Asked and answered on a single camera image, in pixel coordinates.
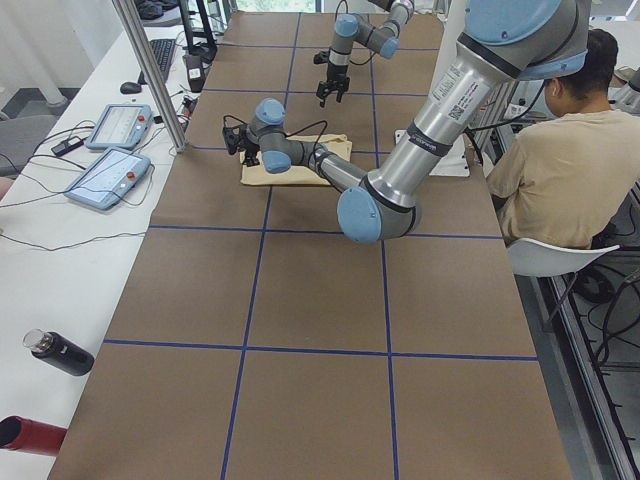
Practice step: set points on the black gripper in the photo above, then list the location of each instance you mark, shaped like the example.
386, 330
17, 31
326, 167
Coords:
333, 77
249, 148

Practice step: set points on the cream long-sleeve printed shirt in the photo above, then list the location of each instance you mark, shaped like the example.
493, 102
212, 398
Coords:
296, 175

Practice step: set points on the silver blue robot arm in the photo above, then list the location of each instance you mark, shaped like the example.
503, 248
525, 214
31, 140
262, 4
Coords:
501, 41
353, 28

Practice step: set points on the black keyboard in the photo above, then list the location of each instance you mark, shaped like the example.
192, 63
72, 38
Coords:
163, 51

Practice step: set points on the black computer mouse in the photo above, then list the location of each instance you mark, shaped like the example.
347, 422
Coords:
130, 88

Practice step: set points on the seated person in beige shirt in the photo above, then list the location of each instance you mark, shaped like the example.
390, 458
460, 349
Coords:
561, 181

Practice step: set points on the white chair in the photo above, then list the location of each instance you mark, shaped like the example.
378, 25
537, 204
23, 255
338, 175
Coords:
533, 258

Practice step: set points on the black water bottle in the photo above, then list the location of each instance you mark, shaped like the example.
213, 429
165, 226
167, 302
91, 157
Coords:
56, 350

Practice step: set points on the red bottle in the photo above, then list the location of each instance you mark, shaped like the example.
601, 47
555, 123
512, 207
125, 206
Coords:
30, 436

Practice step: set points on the teach pendant near post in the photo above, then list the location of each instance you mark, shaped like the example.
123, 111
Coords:
120, 125

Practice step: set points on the aluminium frame post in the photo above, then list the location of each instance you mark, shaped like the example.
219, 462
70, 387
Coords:
135, 31

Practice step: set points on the teach pendant far from post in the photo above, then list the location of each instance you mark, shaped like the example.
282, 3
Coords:
108, 179

